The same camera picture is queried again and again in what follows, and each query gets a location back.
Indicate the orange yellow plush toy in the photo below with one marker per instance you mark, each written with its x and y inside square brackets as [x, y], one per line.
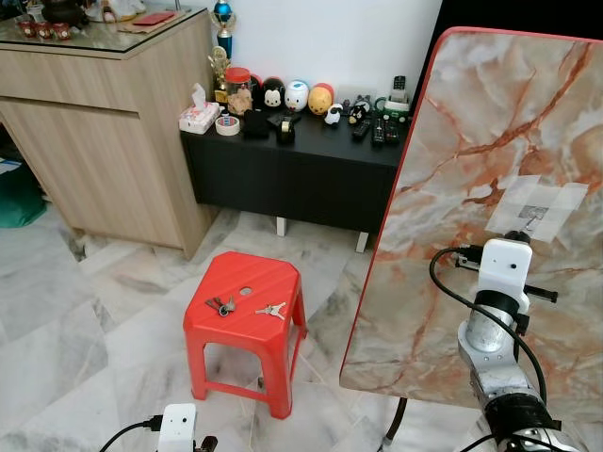
[321, 99]

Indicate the black low sideboard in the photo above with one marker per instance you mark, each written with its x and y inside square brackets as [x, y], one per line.
[283, 179]

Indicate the white tape roll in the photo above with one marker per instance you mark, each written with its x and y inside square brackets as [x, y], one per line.
[227, 126]

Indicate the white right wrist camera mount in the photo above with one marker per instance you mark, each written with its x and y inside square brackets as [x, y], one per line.
[502, 268]

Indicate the black box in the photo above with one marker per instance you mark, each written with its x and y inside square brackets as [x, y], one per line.
[257, 125]

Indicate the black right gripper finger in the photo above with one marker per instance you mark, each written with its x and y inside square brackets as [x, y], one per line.
[542, 294]

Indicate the white tape patch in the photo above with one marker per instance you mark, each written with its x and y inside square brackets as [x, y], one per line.
[565, 202]

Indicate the green bag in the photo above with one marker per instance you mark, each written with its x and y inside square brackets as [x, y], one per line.
[19, 198]

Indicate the red plastic stool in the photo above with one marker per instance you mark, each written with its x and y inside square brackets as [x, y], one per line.
[245, 330]

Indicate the red-lidded clear jar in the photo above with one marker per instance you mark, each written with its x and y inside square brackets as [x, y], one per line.
[238, 89]

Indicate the pink white tissue box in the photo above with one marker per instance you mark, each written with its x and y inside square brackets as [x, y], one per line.
[198, 115]

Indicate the silver key bunch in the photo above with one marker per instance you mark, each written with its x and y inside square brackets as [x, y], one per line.
[273, 310]

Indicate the black metal table leg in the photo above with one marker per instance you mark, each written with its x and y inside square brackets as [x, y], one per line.
[396, 422]

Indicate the black tape dispenser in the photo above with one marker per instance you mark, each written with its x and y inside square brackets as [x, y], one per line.
[285, 129]

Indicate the small metal adhesive hook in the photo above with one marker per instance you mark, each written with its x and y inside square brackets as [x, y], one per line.
[537, 218]

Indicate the light wooden cabinet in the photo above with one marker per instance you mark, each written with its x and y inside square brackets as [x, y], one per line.
[104, 141]

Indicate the marble pattern red-edged table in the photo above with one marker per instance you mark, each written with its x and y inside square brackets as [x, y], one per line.
[452, 188]

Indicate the red booklet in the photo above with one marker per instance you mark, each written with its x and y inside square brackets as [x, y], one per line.
[153, 19]

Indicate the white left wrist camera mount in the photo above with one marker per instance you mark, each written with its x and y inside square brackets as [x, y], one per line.
[177, 428]

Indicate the dark teapot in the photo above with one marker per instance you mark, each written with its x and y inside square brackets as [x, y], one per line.
[66, 11]

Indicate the black remote control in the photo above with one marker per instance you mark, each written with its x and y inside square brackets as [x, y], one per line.
[379, 132]
[362, 130]

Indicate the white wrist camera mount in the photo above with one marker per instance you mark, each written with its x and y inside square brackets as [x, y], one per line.
[502, 268]
[177, 428]

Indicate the small gold trophy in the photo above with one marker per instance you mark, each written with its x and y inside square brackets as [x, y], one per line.
[220, 75]

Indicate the keys with black fob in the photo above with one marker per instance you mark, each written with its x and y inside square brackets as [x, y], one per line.
[223, 305]

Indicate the blue trophy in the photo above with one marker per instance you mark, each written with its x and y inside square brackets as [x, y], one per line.
[224, 24]

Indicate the white blue plush toy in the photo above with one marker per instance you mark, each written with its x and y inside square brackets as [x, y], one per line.
[297, 96]

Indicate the black round plush toy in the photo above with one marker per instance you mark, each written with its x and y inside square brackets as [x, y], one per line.
[272, 96]

